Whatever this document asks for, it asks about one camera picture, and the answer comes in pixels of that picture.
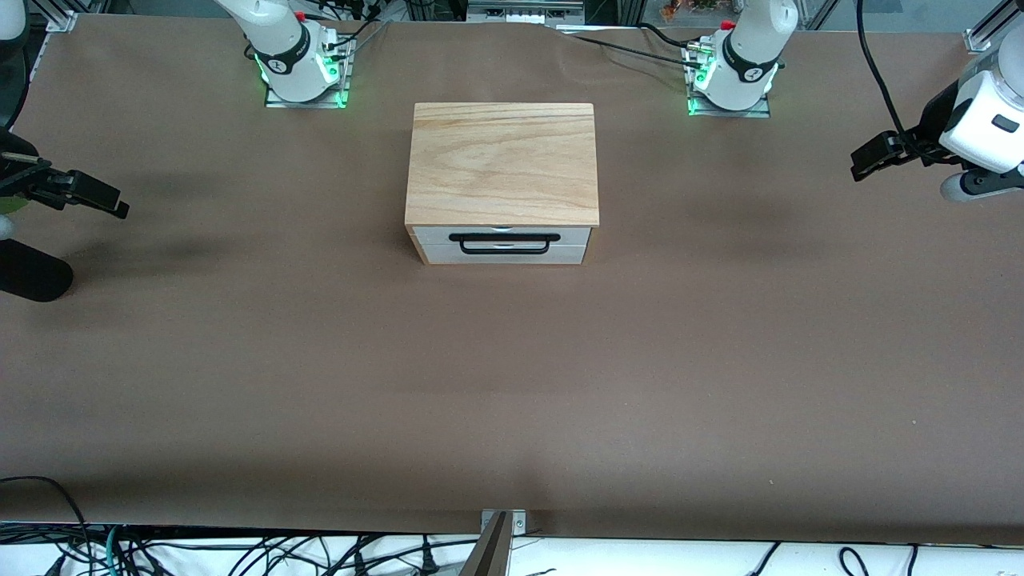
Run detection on grey brown mount pole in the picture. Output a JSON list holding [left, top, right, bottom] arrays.
[[458, 512, 513, 576]]

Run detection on metal clamp bracket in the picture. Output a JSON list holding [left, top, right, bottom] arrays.
[[480, 510, 529, 537]]

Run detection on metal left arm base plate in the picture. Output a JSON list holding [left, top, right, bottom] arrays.
[[686, 44, 773, 118]]

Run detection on short black table cable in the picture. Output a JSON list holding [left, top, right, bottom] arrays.
[[638, 22, 706, 50]]

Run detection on teal cable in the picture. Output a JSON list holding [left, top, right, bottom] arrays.
[[102, 524, 125, 576]]

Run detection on black looping floor cable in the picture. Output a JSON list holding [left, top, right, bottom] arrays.
[[0, 476, 95, 576]]

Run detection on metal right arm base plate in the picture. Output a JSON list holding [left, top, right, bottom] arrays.
[[264, 36, 353, 110]]

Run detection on black tangled cable bundle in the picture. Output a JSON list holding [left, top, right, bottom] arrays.
[[120, 532, 481, 576]]

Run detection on orange background clutter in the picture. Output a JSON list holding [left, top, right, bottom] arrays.
[[660, 0, 725, 21]]

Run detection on wooden drawer cabinet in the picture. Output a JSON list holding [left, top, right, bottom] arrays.
[[404, 102, 601, 266]]

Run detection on grey device with ports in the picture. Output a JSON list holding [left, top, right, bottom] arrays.
[[468, 0, 585, 25]]

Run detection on black base cable bundle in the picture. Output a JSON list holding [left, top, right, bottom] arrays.
[[316, 0, 393, 61]]

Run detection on black cylindrical object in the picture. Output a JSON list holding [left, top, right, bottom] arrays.
[[0, 236, 74, 303]]

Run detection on long black table cable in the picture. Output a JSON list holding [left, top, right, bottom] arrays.
[[552, 29, 698, 69]]

